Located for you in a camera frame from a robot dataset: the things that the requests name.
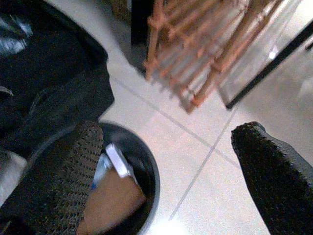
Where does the black round rubbish bin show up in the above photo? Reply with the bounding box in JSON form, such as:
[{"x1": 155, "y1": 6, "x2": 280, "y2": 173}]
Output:
[{"x1": 97, "y1": 122, "x2": 161, "y2": 235}]

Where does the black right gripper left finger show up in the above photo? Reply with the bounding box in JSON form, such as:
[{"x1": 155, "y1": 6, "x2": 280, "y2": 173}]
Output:
[{"x1": 0, "y1": 119, "x2": 105, "y2": 235}]

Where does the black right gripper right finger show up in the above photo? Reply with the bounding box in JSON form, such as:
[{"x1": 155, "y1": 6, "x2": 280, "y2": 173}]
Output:
[{"x1": 231, "y1": 121, "x2": 313, "y2": 235}]

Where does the blue white plastic packet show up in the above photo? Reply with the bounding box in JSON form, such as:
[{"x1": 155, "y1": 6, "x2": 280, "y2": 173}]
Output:
[{"x1": 92, "y1": 154, "x2": 113, "y2": 191}]

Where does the black plastic rubbish bag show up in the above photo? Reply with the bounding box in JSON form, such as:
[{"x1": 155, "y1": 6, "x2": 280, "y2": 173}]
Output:
[{"x1": 0, "y1": 0, "x2": 115, "y2": 160}]

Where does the brown cardboard piece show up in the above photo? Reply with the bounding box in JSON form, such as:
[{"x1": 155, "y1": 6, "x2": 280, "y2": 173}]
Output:
[{"x1": 77, "y1": 168, "x2": 147, "y2": 235}]

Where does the brown wooden rack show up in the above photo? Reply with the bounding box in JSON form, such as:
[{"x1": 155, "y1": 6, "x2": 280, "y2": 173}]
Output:
[{"x1": 143, "y1": 0, "x2": 277, "y2": 114}]

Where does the black framed glass panel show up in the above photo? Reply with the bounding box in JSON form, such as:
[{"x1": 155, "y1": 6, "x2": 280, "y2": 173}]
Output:
[{"x1": 217, "y1": 0, "x2": 313, "y2": 110}]

